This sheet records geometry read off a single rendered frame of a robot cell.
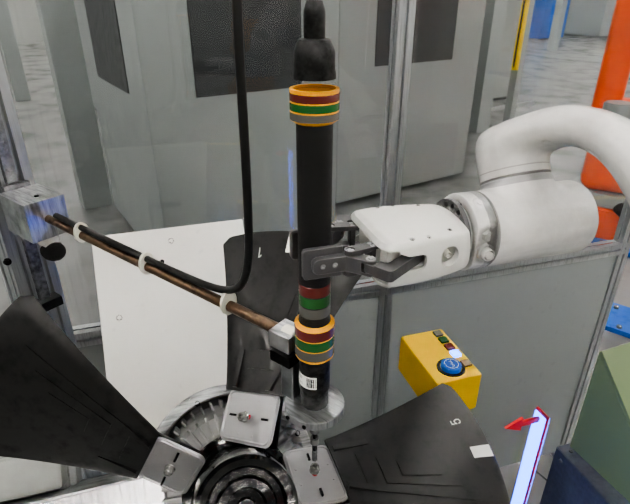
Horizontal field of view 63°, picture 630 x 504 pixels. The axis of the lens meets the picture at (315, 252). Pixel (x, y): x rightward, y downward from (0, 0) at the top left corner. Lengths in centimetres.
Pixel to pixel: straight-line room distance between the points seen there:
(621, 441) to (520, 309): 79
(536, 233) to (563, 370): 157
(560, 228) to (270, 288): 37
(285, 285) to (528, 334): 131
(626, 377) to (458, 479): 43
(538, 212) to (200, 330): 58
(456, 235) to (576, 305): 146
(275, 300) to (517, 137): 36
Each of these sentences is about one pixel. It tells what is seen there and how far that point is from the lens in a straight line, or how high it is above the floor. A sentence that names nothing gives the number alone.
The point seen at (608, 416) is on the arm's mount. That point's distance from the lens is 110.
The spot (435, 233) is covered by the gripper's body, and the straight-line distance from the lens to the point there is 52.
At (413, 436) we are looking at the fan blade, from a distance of 78.
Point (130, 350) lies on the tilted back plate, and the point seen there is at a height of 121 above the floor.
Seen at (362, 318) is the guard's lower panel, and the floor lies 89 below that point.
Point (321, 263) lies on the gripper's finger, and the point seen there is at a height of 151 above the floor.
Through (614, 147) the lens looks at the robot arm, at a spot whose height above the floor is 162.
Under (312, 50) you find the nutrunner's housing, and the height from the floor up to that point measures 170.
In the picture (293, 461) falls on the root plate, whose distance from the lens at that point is 73.
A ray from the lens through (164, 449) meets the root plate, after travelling 67.
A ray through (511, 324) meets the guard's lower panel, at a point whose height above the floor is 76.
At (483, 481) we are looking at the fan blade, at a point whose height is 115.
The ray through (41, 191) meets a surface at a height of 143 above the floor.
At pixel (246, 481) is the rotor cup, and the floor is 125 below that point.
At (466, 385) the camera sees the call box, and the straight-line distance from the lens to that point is 108.
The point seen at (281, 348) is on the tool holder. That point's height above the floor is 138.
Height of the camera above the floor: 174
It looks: 27 degrees down
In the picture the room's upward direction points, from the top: straight up
